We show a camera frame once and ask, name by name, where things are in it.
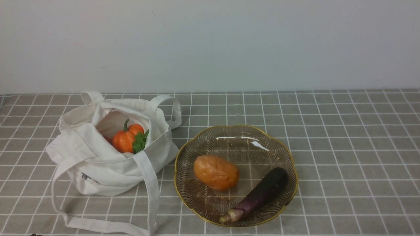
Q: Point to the orange toy pumpkin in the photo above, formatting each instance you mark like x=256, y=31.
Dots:
x=131, y=139

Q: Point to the white cloth tote bag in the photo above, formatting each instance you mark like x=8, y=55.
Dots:
x=95, y=167

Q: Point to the orange brown potato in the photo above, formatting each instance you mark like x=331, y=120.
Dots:
x=216, y=172

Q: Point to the ribbed glass bowl gold rim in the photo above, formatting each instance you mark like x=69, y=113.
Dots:
x=254, y=153

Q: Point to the purple eggplant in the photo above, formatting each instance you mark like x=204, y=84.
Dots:
x=273, y=183

